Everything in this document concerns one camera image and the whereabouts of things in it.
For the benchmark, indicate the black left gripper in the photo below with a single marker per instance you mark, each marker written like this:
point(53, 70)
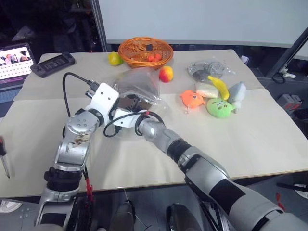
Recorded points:
point(118, 103)

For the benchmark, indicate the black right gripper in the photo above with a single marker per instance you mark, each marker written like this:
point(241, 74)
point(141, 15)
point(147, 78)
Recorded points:
point(131, 104)

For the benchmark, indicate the clear plastic bag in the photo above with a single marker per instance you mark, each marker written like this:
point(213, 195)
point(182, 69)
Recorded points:
point(138, 83)
point(142, 77)

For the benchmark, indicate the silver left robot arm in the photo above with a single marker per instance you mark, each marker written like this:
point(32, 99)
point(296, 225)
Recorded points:
point(77, 125)

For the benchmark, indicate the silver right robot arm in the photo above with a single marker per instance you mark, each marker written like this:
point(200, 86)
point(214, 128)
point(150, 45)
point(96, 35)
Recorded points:
point(204, 168)

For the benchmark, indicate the orange wicker basket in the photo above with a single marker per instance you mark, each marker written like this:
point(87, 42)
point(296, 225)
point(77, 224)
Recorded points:
point(134, 61)

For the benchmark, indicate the green yellow toy fruit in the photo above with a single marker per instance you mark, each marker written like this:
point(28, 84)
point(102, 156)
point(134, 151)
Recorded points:
point(115, 58)

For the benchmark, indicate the red yellow toy peach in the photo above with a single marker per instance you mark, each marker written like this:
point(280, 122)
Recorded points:
point(166, 74)

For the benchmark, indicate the small orange toy pieces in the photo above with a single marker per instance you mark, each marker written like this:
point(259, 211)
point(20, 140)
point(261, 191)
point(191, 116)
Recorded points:
point(154, 57)

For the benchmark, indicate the small black object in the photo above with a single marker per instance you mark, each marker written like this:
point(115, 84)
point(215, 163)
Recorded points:
point(149, 47)

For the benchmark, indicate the orange fish plush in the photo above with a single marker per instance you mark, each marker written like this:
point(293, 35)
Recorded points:
point(192, 97)

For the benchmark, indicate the black handheld controller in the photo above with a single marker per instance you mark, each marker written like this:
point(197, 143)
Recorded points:
point(53, 64)

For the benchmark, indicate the green round plush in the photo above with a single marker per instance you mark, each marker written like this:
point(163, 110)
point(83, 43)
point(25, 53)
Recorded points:
point(219, 108)

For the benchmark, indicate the yellow banana plush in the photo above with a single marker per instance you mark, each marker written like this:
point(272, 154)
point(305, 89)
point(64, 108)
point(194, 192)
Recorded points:
point(221, 87)

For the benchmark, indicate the white board panel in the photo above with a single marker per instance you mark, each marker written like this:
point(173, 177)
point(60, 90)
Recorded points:
point(192, 19)

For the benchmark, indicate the grey shark plush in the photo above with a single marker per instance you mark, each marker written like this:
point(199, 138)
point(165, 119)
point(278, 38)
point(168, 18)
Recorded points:
point(237, 92)

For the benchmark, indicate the laptop with lit screen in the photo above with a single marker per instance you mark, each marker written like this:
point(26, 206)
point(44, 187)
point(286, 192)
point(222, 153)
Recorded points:
point(14, 62)

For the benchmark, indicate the grey rounded shape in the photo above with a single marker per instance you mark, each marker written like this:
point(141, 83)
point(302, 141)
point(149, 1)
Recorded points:
point(125, 216)

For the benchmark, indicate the dark rounded shape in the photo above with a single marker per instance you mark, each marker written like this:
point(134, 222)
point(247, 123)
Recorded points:
point(178, 216)

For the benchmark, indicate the silver robot body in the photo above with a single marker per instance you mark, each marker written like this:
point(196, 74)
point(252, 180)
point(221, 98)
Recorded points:
point(14, 211)

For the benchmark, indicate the grey box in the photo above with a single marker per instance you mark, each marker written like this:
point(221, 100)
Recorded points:
point(290, 100)

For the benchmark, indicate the white power strip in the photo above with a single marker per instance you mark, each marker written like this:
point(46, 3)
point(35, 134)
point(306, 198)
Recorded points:
point(288, 74)

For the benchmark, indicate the black diagonal stand leg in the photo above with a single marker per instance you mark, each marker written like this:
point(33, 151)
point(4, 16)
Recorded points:
point(288, 45)

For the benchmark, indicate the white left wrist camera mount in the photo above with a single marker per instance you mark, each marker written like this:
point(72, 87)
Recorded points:
point(104, 98)

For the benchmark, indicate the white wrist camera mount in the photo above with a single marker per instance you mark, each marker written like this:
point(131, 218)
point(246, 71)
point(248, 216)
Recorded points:
point(104, 98)
point(125, 122)

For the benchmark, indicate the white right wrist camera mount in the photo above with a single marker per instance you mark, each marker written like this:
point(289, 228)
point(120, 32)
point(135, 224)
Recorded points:
point(125, 122)

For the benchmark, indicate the grey metal post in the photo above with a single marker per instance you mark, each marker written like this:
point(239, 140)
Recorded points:
point(99, 24)

